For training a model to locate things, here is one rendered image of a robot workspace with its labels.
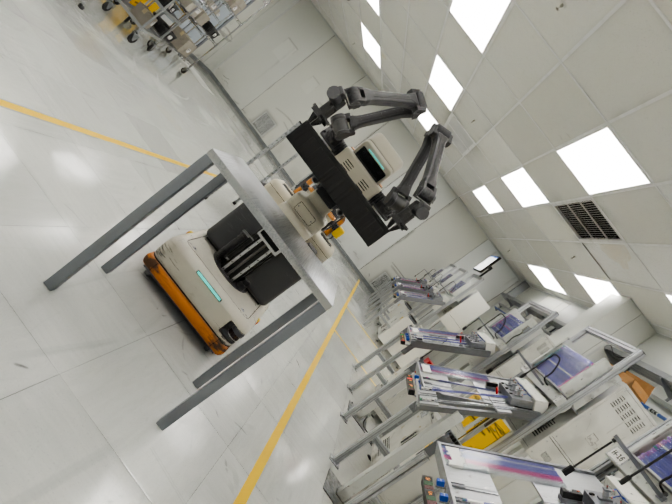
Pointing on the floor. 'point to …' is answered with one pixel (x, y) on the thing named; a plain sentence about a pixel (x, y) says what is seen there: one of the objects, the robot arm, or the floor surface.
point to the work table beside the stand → (249, 190)
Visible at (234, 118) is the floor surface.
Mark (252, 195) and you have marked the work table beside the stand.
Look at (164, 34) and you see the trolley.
